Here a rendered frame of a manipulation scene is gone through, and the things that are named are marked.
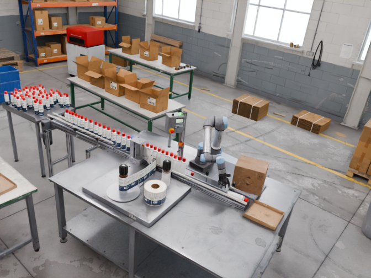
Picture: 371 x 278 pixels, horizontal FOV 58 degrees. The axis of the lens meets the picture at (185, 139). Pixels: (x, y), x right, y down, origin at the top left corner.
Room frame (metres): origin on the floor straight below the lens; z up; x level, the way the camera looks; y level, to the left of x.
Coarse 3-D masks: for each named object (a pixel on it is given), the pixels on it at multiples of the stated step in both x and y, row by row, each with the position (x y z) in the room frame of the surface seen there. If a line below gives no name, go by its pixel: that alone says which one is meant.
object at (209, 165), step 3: (192, 159) 3.23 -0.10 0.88; (189, 162) 3.19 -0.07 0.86; (192, 162) 3.17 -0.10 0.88; (192, 165) 3.16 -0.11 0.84; (195, 165) 3.14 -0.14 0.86; (198, 165) 3.12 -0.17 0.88; (201, 165) 3.12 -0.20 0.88; (204, 165) 3.13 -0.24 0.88; (207, 165) 3.13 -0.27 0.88; (210, 165) 3.18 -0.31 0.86; (213, 165) 3.22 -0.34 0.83; (198, 168) 3.11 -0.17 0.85; (201, 168) 3.09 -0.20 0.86; (204, 168) 3.09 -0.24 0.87; (207, 168) 3.14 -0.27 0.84
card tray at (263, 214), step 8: (256, 200) 2.62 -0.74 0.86; (256, 208) 2.53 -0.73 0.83; (264, 208) 2.54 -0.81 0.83; (272, 208) 2.53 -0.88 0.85; (248, 216) 2.38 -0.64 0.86; (256, 216) 2.42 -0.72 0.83; (264, 216) 2.43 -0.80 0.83; (272, 216) 2.44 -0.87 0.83; (280, 216) 2.45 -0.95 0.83; (264, 224) 2.30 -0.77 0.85; (272, 224) 2.33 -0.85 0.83
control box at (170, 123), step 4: (168, 116) 3.00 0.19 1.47; (172, 116) 3.01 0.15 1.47; (176, 116) 3.03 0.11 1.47; (180, 116) 3.04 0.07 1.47; (168, 120) 3.00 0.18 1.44; (172, 120) 3.00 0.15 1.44; (168, 124) 3.00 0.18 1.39; (172, 124) 3.01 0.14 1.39; (176, 124) 3.02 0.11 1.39; (168, 128) 3.00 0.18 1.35; (172, 128) 3.01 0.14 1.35; (176, 128) 3.02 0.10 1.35; (180, 128) 3.04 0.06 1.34; (168, 132) 2.99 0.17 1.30; (176, 132) 3.03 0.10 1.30; (180, 132) 3.05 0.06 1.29
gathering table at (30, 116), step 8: (56, 104) 4.36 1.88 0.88; (72, 104) 4.31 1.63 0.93; (8, 112) 4.12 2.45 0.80; (16, 112) 3.96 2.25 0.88; (32, 112) 4.03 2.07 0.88; (48, 112) 4.08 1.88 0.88; (56, 112) 4.10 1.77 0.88; (64, 112) 4.14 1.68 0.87; (8, 120) 4.12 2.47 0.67; (32, 120) 3.80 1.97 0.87; (40, 120) 3.82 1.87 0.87; (72, 136) 4.27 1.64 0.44; (40, 144) 3.82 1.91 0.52; (72, 144) 4.26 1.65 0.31; (16, 152) 4.13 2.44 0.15; (40, 152) 3.81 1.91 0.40; (72, 152) 4.25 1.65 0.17; (16, 160) 4.13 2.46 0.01; (40, 160) 3.81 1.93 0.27; (72, 160) 4.26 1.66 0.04
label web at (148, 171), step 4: (144, 148) 3.10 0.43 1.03; (144, 152) 3.10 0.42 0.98; (148, 152) 3.01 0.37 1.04; (152, 156) 2.92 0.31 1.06; (148, 160) 3.00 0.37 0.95; (152, 164) 2.79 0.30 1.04; (148, 168) 2.72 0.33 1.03; (152, 168) 2.79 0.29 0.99; (144, 172) 2.66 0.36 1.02; (148, 172) 2.72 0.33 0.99; (152, 172) 2.80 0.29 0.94; (144, 176) 2.67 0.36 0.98; (148, 176) 2.73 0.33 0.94; (144, 180) 2.67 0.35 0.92
